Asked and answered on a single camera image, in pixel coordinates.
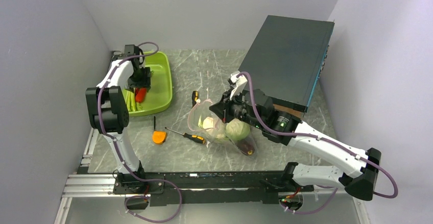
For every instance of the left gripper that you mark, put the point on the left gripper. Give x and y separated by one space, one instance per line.
145 82

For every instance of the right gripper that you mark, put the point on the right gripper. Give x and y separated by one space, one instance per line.
223 109

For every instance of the orange carrot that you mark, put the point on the orange carrot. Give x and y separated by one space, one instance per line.
140 94

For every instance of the white cauliflower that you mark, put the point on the white cauliflower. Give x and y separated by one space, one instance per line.
213 128

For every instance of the green cabbage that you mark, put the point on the green cabbage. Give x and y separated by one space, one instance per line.
237 130

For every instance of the clear zip top bag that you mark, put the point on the clear zip top bag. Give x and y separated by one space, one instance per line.
202 109

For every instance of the dark red onion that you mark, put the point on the dark red onion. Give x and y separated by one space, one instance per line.
246 147

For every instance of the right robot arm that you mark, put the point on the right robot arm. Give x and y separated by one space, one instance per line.
349 168

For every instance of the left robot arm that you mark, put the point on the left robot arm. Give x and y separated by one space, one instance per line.
108 112

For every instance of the green plastic tray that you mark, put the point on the green plastic tray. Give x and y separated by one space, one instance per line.
159 96

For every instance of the celery stalk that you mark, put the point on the celery stalk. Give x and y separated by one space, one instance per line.
131 105

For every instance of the black yellow screwdriver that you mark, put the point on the black yellow screwdriver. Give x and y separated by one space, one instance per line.
194 98
192 137

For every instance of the orange tape measure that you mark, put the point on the orange tape measure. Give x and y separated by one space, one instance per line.
159 137

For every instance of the wooden block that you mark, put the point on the wooden block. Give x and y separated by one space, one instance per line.
289 110

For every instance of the dark grey box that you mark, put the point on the dark grey box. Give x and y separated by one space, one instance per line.
286 58

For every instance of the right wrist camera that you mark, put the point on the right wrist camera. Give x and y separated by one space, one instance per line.
237 83

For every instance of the aluminium frame rail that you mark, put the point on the aluminium frame rail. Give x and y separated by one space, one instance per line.
82 184

